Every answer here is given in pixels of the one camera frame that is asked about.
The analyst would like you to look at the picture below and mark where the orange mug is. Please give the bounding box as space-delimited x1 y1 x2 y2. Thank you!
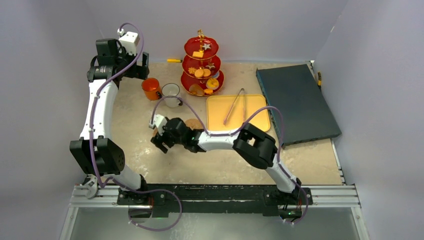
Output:
141 78 162 101

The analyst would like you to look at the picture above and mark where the white ribbed mug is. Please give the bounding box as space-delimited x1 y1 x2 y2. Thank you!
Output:
161 83 183 108

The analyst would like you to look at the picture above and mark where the yellow serving tray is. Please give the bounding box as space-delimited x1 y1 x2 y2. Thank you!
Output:
205 94 272 133

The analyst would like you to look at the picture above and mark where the orange fish shaped cookie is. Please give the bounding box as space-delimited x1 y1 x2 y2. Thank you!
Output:
203 88 214 95

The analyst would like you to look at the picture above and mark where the flower shaped cookie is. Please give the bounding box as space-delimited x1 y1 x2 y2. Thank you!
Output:
188 67 197 75

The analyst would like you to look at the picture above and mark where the red three-tier cake stand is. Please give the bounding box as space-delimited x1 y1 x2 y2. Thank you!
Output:
180 29 225 97

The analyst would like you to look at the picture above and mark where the round orange cookie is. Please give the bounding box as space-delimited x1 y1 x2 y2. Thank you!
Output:
202 68 211 78
194 68 203 78

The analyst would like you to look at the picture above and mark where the square cracker biscuit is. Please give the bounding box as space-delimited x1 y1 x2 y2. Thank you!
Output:
192 51 204 59

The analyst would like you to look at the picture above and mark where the white star cookie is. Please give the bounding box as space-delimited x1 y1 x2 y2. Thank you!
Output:
202 43 212 51

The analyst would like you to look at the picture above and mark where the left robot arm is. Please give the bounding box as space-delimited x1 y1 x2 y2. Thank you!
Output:
69 32 149 205

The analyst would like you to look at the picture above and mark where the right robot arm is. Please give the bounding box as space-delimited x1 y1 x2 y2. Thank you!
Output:
149 114 301 204

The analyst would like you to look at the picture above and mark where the yellow iced donut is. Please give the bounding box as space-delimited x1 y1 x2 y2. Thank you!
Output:
205 77 220 91

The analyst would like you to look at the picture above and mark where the silver wrench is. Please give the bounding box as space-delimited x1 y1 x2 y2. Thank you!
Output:
82 174 98 199

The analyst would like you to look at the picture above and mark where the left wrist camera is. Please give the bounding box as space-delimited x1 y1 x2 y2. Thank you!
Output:
117 29 140 56

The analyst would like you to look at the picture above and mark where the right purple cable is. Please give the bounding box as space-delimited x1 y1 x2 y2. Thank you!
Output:
150 96 310 226

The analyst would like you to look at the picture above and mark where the purple cable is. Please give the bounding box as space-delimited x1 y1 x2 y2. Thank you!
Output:
88 22 183 233
150 96 310 226

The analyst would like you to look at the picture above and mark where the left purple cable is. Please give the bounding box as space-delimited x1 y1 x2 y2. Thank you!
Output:
88 22 183 233

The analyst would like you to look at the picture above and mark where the yellow screwdriver by wall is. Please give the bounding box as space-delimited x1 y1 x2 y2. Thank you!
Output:
166 58 183 63

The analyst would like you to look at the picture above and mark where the black base frame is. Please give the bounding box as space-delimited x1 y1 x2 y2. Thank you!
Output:
117 183 314 219

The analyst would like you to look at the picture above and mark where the yellow handled screwdriver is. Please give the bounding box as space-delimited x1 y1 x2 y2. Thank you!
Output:
317 72 322 90

